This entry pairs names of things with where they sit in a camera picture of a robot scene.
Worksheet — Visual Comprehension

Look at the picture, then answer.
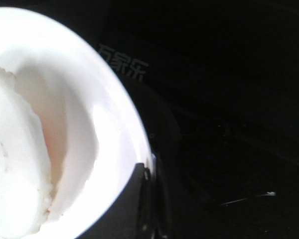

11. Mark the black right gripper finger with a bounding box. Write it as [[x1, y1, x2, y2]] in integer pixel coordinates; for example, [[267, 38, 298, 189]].
[[79, 163, 155, 239]]

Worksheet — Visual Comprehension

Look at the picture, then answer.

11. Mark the white ceramic plate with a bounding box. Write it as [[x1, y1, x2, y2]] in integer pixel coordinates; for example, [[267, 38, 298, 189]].
[[0, 7, 153, 239]]

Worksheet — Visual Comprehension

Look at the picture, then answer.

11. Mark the white fried egg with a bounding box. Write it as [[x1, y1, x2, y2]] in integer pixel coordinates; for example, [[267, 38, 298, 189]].
[[0, 67, 53, 239]]

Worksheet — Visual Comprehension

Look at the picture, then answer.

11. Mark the black glass gas hob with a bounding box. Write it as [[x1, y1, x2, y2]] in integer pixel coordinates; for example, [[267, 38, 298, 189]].
[[23, 0, 299, 239]]

